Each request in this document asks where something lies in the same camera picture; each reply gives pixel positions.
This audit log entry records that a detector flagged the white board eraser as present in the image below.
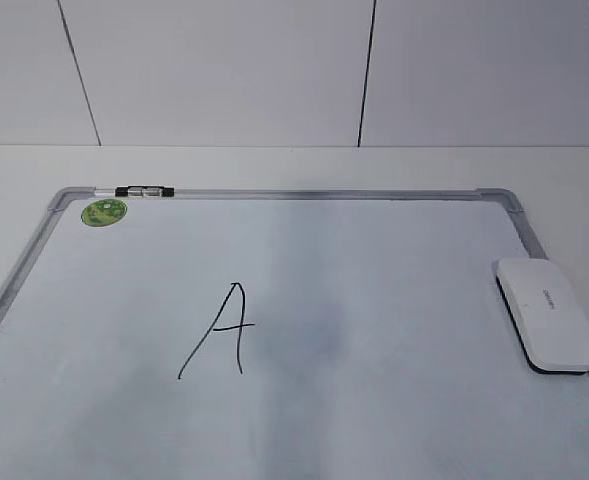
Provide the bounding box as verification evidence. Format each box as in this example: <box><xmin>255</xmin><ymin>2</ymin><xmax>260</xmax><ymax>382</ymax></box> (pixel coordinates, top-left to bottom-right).
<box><xmin>496</xmin><ymin>258</ymin><xmax>589</xmax><ymax>374</ymax></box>

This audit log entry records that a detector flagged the round green magnet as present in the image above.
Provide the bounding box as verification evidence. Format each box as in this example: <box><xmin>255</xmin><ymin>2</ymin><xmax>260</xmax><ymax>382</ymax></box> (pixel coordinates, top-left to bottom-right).
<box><xmin>81</xmin><ymin>198</ymin><xmax>127</xmax><ymax>228</ymax></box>

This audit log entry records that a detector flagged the white board with grey frame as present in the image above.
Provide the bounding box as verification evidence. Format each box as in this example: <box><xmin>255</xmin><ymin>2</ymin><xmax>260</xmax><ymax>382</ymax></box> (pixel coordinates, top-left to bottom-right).
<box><xmin>0</xmin><ymin>187</ymin><xmax>589</xmax><ymax>479</ymax></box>

